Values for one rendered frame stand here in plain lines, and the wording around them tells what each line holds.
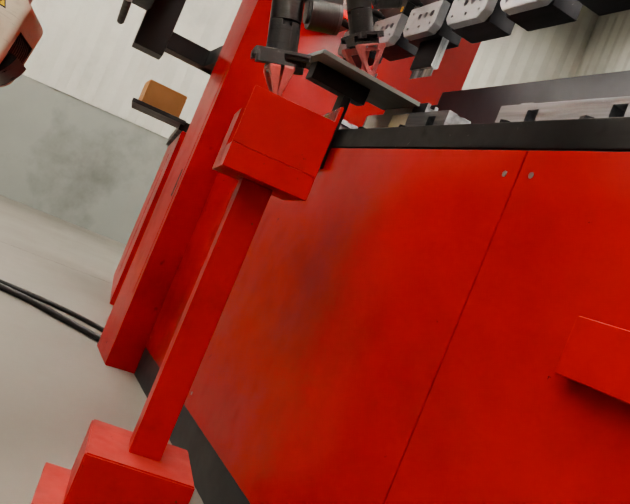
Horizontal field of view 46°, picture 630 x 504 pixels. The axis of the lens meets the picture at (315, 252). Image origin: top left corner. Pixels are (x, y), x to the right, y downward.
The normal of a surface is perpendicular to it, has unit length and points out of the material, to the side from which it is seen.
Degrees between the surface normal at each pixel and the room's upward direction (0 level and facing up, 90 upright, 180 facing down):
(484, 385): 90
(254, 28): 90
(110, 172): 90
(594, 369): 90
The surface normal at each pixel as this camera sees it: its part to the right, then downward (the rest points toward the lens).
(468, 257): -0.84, -0.36
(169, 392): 0.23, 0.07
